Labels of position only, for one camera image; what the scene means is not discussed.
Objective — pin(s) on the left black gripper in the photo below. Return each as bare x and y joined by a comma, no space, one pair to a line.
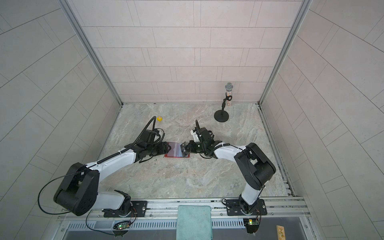
163,148

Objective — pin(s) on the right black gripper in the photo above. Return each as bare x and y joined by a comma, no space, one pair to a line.
191,144

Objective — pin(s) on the red leather card holder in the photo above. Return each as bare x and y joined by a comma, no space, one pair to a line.
176,151

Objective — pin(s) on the clear case with credit cards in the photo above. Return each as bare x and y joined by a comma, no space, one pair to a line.
185,150

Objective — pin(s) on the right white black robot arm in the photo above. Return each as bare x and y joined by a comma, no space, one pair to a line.
255,166

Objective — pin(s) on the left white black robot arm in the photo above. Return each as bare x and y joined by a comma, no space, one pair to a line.
79,190

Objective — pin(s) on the black microphone stand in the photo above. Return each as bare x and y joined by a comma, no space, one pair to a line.
222,115

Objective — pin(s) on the teal folded cloth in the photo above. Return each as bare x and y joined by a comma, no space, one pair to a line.
194,223

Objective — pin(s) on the left green circuit board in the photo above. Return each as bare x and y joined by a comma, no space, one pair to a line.
121,226

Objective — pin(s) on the green circuit board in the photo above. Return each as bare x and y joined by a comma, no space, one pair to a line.
251,225
121,226

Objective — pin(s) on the right green circuit board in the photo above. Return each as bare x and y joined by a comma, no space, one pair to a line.
251,225

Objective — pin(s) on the wooden block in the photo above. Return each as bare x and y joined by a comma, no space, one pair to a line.
281,233

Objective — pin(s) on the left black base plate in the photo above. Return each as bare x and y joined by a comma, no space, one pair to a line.
128,209

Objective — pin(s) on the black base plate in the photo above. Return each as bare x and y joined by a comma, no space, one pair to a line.
128,209
238,207

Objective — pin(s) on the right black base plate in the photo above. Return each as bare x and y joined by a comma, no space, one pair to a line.
238,207

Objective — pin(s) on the aluminium mounting rail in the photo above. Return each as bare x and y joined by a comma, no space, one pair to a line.
159,209

